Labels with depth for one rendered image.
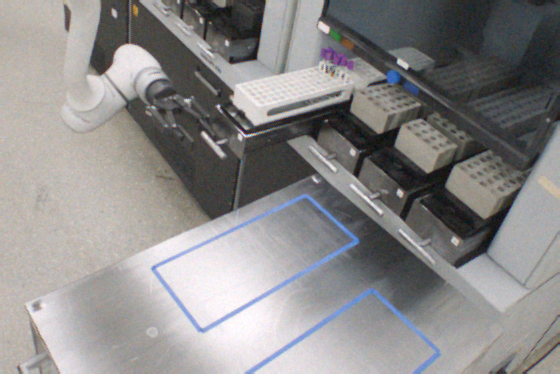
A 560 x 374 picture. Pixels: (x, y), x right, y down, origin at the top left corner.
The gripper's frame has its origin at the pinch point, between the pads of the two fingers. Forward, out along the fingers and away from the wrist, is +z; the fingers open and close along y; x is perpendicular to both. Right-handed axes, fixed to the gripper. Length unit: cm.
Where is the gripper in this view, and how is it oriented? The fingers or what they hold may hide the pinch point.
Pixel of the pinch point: (196, 136)
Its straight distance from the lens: 130.4
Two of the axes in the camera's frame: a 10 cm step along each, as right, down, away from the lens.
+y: 8.1, -2.4, 5.3
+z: 5.6, 5.5, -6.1
